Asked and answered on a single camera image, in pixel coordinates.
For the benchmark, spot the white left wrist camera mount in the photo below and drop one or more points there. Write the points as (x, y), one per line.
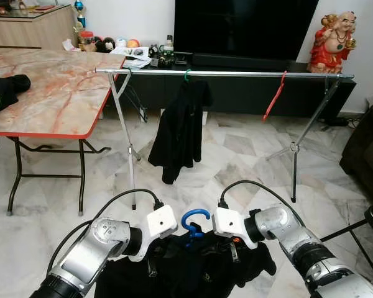
(161, 221)

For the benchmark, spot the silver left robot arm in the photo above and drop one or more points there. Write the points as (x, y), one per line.
(87, 254)

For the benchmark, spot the flat red book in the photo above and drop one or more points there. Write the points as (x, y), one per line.
(42, 9)

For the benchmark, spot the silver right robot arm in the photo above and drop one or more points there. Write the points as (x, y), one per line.
(298, 242)

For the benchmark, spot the black television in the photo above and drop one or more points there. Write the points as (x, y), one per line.
(242, 25)

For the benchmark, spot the chrome clothes rack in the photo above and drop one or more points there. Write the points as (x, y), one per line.
(236, 74)

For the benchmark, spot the black plush toy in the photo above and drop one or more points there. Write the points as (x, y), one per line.
(105, 45)

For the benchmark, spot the light wooden sideboard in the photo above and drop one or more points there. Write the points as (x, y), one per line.
(31, 34)

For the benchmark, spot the marble-pattern folding table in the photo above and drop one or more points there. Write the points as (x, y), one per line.
(56, 93)

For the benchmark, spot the dark brown sofa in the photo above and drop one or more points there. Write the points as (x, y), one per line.
(367, 155)

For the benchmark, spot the red laughing Buddha statue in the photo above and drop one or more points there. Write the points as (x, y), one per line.
(331, 49)

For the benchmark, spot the stack of white papers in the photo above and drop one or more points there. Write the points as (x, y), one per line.
(137, 59)

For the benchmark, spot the black TV console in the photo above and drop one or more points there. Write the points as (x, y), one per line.
(236, 93)

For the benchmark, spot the red-lidded jar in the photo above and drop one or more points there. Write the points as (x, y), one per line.
(86, 42)

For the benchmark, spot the blue plastic hanger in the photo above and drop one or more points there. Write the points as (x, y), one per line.
(184, 222)

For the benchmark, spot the clear plastic bottle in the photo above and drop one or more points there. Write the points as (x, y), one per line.
(169, 45)

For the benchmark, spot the pink tissue pack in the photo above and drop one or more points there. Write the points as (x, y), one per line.
(70, 46)

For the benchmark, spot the orange ball toy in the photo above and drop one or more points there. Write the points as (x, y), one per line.
(133, 43)

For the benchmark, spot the red plastic hanger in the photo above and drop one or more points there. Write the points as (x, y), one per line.
(273, 99)

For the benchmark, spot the green plastic hanger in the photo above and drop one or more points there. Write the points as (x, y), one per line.
(188, 79)

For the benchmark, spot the blue and gold trophy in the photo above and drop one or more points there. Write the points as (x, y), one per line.
(79, 6)

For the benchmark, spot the black fonemax t-shirt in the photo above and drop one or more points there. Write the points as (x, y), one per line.
(6, 93)
(193, 273)
(180, 136)

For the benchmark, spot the white and blue ball toy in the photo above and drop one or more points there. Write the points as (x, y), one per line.
(122, 42)

